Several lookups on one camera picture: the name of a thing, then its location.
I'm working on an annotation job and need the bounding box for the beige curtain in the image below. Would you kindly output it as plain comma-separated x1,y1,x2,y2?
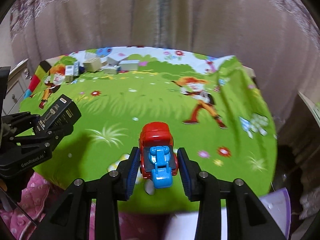
0,0,320,155

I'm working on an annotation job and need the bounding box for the red and blue toy truck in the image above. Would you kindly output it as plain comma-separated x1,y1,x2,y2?
139,121,179,189

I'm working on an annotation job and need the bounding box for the black box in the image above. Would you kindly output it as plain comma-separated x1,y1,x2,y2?
34,94,82,135

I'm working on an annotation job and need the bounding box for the pink quilt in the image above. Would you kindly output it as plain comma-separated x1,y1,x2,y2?
0,172,173,240

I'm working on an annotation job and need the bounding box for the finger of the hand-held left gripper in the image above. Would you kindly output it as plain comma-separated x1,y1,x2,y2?
1,112,42,136
8,124,75,156

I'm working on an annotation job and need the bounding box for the cartoon printed green bed sheet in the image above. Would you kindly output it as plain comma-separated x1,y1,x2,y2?
20,46,278,215

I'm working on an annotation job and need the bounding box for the white cabinet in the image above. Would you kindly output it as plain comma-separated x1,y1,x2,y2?
5,59,34,113

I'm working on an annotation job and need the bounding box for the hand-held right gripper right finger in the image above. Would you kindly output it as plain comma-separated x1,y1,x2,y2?
177,147,288,240

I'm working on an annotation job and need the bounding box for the flat white box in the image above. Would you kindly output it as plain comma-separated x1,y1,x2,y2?
120,60,139,72

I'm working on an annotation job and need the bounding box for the white storage box purple rim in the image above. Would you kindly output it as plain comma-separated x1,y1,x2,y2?
162,187,292,240

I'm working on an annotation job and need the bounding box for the brown cardboard box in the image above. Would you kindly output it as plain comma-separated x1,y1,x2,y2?
83,57,103,72

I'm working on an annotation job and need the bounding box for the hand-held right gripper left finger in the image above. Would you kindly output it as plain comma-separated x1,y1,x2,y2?
30,146,141,240

